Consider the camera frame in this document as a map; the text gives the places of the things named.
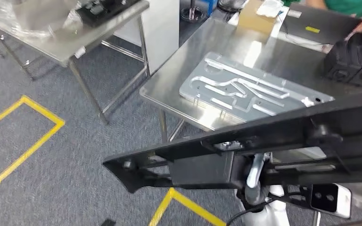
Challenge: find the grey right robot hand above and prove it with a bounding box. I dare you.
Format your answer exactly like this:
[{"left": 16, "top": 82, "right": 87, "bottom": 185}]
[{"left": 214, "top": 141, "right": 271, "bottom": 213}]

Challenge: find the black plastic plate holder part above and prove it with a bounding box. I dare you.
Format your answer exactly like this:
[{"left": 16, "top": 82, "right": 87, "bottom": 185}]
[{"left": 102, "top": 89, "right": 362, "bottom": 194}]

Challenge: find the stainless steel workbench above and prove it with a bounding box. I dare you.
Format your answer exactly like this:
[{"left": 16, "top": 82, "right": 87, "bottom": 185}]
[{"left": 139, "top": 17, "right": 362, "bottom": 216}]

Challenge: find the machined aluminium fixture plate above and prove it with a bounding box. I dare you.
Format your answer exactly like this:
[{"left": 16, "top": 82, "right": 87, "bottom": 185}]
[{"left": 179, "top": 51, "right": 335, "bottom": 123}]

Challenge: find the black ribbed tool case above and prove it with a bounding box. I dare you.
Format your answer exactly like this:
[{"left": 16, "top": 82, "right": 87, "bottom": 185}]
[{"left": 323, "top": 26, "right": 362, "bottom": 88}]

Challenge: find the brown cardboard box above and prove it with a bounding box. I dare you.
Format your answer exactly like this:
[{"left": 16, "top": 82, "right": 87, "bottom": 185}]
[{"left": 237, "top": 0, "right": 279, "bottom": 35}]

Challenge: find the white cloth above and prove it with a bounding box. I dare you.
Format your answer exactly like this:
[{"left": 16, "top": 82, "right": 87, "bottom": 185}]
[{"left": 255, "top": 0, "right": 285, "bottom": 18}]

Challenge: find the dark grey flat board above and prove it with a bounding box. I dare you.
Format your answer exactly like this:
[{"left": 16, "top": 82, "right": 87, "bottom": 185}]
[{"left": 280, "top": 3, "right": 362, "bottom": 46}]

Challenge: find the white cabinet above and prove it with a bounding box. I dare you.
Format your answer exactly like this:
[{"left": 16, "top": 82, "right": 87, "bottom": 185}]
[{"left": 114, "top": 0, "right": 181, "bottom": 75}]

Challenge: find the black round container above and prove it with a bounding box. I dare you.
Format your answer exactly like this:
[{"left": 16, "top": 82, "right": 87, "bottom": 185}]
[{"left": 180, "top": 0, "right": 204, "bottom": 23}]

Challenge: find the person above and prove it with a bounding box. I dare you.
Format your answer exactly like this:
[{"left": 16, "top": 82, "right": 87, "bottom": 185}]
[{"left": 305, "top": 0, "right": 362, "bottom": 19}]

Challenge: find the black device with buttons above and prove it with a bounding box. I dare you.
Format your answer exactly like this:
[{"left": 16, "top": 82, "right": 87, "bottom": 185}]
[{"left": 75, "top": 0, "right": 141, "bottom": 28}]

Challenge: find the stainless steel side table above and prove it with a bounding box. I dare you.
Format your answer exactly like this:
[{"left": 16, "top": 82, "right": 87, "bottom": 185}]
[{"left": 0, "top": 0, "right": 152, "bottom": 125}]

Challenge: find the clear plastic bag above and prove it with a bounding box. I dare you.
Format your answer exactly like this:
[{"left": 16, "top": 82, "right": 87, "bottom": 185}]
[{"left": 0, "top": 0, "right": 85, "bottom": 40}]

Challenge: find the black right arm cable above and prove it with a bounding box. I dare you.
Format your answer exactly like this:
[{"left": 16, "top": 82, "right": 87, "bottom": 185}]
[{"left": 226, "top": 201, "right": 272, "bottom": 226}]

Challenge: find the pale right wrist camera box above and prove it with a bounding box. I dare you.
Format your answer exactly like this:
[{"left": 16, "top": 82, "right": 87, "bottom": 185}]
[{"left": 310, "top": 183, "right": 352, "bottom": 219}]

